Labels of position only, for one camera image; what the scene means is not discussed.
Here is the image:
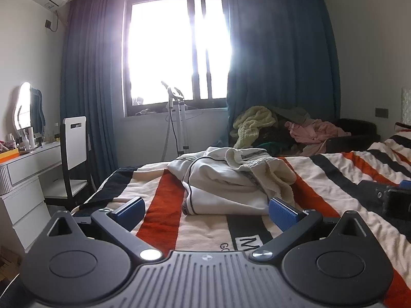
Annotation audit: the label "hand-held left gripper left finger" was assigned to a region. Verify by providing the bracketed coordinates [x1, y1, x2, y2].
[46, 196, 164, 262]

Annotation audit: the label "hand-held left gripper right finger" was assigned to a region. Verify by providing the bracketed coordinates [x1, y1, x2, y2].
[252, 197, 375, 262]

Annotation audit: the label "white jacket with dark trim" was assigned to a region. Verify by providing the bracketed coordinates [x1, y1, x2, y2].
[167, 147, 296, 216]

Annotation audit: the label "dark clothes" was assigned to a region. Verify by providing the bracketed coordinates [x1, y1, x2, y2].
[257, 125, 299, 155]

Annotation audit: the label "striped orange black blanket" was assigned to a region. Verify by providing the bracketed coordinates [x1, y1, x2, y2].
[71, 123, 411, 308]

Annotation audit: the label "black armchair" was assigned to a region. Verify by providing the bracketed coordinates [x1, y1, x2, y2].
[324, 118, 381, 152]

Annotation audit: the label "light padded headboard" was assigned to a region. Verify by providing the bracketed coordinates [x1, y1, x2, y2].
[401, 86, 411, 126]

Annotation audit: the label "pink garment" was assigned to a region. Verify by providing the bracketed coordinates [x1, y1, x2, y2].
[286, 119, 352, 145]

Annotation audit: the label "white backed black chair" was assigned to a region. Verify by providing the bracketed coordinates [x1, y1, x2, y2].
[43, 116, 94, 206]

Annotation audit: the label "yellow-green knitted blanket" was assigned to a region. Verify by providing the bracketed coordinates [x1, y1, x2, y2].
[233, 106, 278, 150]

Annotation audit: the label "grey-green garment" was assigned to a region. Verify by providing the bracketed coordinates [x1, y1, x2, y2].
[266, 106, 310, 126]

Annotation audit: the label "white garment steamer stand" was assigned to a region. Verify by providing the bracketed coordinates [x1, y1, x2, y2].
[161, 80, 187, 161]

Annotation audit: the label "white dressing table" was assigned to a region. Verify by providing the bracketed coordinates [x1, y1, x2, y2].
[0, 141, 69, 257]

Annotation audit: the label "row of cosmetic bottles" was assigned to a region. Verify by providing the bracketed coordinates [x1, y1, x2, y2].
[6, 127, 61, 151]

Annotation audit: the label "blue curtain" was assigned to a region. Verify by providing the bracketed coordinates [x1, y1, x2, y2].
[220, 0, 341, 148]
[59, 0, 127, 183]

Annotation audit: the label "orange box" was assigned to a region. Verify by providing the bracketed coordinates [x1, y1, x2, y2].
[0, 149, 20, 163]

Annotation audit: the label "teal hanging cloth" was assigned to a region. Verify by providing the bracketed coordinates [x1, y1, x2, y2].
[31, 88, 46, 135]

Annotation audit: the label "wavy white framed mirror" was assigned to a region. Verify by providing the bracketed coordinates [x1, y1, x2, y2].
[13, 82, 34, 133]

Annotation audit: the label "dark framed window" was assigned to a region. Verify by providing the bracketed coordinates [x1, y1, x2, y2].
[122, 0, 232, 116]

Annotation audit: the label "wire clothes hanger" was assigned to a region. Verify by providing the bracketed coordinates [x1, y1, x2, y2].
[184, 103, 207, 117]

